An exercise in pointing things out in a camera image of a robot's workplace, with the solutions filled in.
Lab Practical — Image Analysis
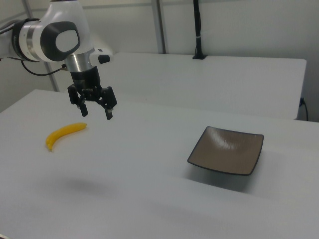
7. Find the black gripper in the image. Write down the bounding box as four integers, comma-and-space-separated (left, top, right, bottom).
67, 66, 118, 121

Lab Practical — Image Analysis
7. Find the yellow banana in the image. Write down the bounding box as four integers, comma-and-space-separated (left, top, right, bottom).
45, 122, 88, 153

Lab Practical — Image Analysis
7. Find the square brown ceramic plate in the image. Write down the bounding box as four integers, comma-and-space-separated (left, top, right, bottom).
187, 125, 264, 176

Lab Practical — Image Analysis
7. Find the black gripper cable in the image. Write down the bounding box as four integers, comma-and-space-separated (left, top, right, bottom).
20, 60, 68, 76

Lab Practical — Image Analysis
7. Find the black camera pole with base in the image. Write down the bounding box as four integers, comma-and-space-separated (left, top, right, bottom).
192, 0, 207, 60

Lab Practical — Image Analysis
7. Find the black cable with blue plug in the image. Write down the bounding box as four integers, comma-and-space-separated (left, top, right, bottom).
300, 97, 309, 122

